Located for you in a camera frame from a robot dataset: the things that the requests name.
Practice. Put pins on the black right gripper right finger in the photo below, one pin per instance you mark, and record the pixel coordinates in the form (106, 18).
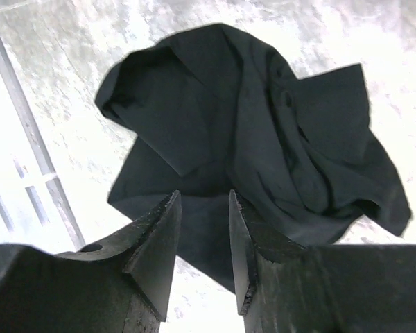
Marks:
(281, 286)

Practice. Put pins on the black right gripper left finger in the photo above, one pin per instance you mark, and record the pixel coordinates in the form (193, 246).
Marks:
(121, 283)

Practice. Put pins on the black underwear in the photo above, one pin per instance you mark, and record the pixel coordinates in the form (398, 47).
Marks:
(217, 110)

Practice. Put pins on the aluminium rail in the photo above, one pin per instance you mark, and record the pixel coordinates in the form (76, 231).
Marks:
(33, 205)

